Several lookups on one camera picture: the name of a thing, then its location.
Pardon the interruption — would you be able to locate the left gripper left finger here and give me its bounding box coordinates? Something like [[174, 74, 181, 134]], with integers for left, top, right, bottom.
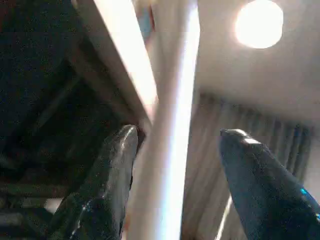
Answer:
[[48, 124, 140, 240]]

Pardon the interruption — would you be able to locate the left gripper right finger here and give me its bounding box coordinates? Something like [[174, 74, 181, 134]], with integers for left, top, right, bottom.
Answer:
[[219, 128, 320, 240]]

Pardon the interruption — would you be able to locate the white plastic table leg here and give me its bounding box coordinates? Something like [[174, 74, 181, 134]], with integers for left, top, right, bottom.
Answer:
[[126, 0, 201, 240]]

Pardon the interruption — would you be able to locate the white cabinet with glass doors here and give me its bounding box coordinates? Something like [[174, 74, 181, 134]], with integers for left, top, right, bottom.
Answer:
[[0, 0, 160, 201]]

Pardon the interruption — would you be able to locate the round ceiling lamp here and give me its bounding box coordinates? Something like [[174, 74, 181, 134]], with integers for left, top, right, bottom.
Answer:
[[234, 0, 285, 50]]

